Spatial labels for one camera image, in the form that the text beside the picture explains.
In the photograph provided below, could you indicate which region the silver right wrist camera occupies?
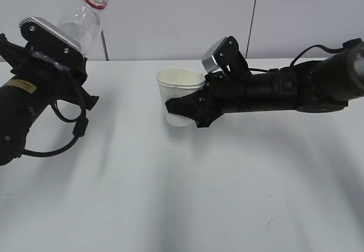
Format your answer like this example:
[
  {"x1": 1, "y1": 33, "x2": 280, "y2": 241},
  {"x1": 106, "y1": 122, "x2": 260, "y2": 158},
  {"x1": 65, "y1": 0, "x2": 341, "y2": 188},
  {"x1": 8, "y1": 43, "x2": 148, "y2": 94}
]
[{"x1": 201, "y1": 36, "x2": 250, "y2": 81}]

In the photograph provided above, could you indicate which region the white paper cup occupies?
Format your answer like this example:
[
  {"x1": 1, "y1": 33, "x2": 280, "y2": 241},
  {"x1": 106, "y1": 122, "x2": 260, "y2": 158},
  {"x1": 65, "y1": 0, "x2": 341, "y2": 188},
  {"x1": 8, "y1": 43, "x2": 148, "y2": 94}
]
[{"x1": 155, "y1": 67, "x2": 206, "y2": 127}]

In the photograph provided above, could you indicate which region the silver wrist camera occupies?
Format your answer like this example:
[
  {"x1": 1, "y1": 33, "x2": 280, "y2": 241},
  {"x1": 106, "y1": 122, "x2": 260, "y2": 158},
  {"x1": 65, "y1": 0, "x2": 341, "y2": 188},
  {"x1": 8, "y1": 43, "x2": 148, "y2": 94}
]
[
  {"x1": 19, "y1": 16, "x2": 84, "y2": 68},
  {"x1": 201, "y1": 36, "x2": 250, "y2": 81}
]

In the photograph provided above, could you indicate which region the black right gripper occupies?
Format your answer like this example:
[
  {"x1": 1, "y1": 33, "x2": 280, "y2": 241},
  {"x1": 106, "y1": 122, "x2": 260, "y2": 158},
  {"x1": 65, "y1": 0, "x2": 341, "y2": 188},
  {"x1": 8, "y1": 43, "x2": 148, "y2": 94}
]
[{"x1": 165, "y1": 71, "x2": 250, "y2": 128}]

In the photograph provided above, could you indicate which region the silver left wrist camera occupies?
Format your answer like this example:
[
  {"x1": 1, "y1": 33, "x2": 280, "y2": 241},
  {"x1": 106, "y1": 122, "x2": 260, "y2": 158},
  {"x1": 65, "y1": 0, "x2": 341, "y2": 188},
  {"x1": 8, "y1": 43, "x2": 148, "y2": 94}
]
[{"x1": 19, "y1": 16, "x2": 84, "y2": 68}]

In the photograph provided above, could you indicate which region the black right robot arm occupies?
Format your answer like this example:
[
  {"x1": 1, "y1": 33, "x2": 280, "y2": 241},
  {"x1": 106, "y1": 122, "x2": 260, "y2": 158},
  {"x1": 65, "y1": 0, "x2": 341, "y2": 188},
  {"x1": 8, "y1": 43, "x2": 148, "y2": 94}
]
[{"x1": 166, "y1": 36, "x2": 363, "y2": 128}]

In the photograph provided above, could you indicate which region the clear plastic water bottle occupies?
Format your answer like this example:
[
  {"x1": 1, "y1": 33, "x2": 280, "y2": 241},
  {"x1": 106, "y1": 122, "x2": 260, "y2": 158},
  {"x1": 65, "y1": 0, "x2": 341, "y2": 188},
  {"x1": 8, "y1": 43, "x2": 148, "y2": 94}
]
[{"x1": 57, "y1": 0, "x2": 109, "y2": 55}]

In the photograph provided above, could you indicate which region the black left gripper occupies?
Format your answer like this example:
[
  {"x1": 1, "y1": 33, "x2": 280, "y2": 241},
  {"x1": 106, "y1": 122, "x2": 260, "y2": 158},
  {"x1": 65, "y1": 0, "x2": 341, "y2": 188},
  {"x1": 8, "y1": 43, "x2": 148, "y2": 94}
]
[{"x1": 1, "y1": 33, "x2": 99, "y2": 110}]

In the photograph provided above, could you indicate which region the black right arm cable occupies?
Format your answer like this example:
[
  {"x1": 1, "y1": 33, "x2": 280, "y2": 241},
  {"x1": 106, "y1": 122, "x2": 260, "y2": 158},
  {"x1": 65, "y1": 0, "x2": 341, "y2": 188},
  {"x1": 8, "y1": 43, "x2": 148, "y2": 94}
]
[{"x1": 247, "y1": 38, "x2": 363, "y2": 73}]

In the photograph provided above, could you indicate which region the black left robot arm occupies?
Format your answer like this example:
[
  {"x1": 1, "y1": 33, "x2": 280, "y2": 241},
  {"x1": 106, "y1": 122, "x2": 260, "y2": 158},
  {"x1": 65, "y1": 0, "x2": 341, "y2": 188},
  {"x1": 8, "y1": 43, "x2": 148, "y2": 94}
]
[{"x1": 1, "y1": 34, "x2": 98, "y2": 166}]

